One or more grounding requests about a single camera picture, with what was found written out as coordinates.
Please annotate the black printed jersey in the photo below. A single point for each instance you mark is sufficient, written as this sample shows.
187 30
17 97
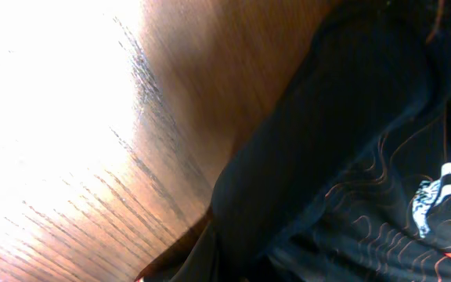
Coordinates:
349 178

